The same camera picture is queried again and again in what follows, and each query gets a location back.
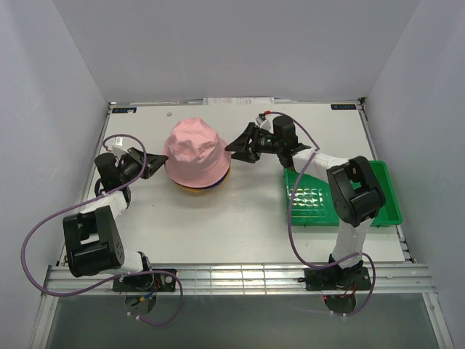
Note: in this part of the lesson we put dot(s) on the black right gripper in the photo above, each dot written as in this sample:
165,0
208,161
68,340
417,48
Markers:
241,143

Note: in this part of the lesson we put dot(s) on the yellow bucket hat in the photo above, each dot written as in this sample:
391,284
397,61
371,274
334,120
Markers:
197,191

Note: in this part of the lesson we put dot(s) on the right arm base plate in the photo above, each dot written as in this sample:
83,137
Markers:
336,279

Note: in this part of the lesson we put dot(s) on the green plastic tray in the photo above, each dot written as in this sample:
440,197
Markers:
312,204

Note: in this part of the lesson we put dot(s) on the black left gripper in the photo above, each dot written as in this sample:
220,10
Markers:
154,163

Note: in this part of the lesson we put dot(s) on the paper label strip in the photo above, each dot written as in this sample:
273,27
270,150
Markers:
238,100

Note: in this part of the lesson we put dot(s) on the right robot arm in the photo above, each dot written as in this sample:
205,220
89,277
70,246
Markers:
356,194

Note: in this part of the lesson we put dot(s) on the blue beanie hat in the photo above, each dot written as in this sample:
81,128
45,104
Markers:
204,180

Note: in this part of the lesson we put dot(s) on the pink hat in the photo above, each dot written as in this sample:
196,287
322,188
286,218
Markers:
193,146

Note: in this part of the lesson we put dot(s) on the aluminium front rail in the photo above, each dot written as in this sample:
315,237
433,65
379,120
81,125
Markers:
264,279

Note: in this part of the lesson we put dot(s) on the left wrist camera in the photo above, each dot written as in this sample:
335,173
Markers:
117,146

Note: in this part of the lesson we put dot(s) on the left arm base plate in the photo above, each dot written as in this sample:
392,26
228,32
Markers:
158,282

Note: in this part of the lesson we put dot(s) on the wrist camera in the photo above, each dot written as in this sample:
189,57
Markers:
263,122
117,146

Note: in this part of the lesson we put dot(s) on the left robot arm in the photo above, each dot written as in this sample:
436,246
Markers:
92,241

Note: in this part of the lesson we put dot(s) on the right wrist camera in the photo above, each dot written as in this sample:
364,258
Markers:
263,122

